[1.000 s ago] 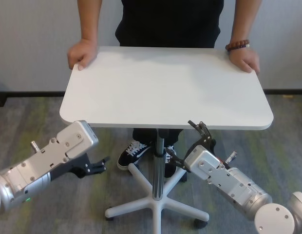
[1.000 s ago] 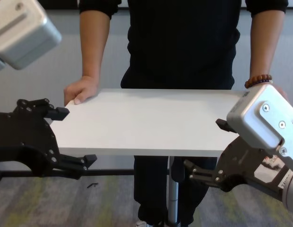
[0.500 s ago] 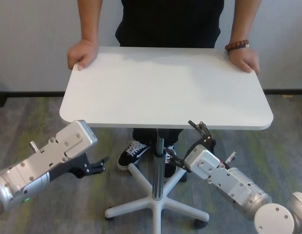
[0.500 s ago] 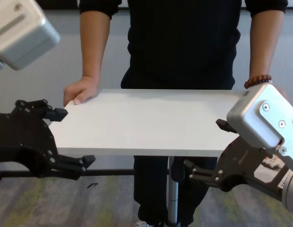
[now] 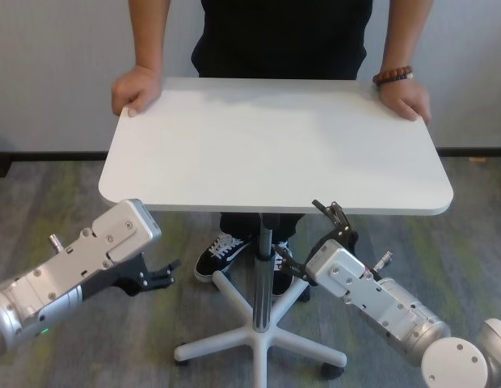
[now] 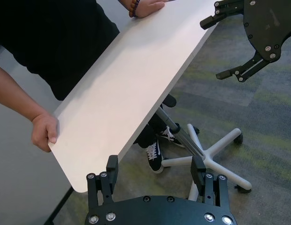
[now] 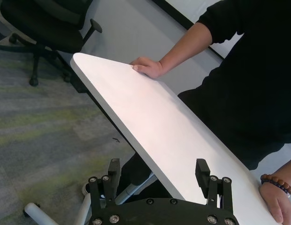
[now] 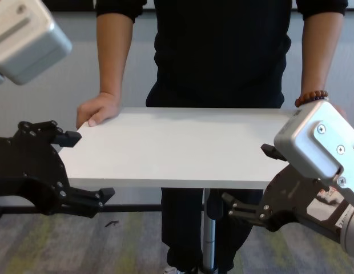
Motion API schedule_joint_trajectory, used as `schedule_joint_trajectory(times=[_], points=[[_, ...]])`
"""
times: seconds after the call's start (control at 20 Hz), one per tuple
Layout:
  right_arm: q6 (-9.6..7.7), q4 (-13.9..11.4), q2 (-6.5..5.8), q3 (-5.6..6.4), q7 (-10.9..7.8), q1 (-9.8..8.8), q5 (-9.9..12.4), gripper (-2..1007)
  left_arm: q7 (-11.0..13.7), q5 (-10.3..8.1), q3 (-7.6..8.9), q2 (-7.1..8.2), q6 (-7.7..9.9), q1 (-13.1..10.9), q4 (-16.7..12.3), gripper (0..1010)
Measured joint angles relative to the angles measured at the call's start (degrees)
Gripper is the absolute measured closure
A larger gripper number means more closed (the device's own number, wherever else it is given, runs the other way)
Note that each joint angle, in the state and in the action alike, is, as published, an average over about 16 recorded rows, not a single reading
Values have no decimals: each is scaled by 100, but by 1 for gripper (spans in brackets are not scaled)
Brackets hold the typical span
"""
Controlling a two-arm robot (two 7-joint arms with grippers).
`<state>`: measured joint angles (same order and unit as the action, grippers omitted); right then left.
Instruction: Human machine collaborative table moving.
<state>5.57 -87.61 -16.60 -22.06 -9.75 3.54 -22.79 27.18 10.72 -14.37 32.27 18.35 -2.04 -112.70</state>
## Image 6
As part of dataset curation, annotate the white rectangular table top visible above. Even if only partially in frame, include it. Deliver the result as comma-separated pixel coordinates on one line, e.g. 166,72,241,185
47,0,221,194

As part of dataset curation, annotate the black white-laced sneaker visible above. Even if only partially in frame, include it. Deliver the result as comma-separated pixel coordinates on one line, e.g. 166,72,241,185
159,126,186,149
145,140,165,174

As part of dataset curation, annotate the person's left hand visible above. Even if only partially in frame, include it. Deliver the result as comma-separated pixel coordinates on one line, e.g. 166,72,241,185
135,0,176,19

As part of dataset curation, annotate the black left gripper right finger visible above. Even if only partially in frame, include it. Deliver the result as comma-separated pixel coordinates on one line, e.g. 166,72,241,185
190,156,230,209

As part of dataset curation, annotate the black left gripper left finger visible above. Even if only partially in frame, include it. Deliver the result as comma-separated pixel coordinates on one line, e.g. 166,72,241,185
86,155,120,222

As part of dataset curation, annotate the black t-shirt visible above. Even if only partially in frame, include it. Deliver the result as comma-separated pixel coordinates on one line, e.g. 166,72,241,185
0,0,121,101

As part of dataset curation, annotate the dark blue bead bracelet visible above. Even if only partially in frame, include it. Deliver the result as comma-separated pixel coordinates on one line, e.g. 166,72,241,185
132,0,141,17

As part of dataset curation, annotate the grey metal table column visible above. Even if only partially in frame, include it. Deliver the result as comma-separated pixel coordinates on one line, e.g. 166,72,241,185
156,104,206,161

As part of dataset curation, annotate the brown wooden bead bracelet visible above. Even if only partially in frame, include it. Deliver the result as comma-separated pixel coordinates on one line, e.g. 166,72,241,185
128,0,137,18

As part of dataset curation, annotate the person's right hand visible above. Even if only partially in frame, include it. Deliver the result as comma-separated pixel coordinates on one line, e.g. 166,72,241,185
31,110,60,153

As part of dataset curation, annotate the white five-star table base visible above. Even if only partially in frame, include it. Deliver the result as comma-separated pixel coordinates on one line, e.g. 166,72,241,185
161,123,252,202

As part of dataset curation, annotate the person's right forearm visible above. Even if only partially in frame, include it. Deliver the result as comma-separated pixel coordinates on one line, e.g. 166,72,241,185
0,63,50,124

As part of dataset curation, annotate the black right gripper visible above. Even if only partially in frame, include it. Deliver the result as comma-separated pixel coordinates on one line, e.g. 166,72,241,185
199,0,291,83

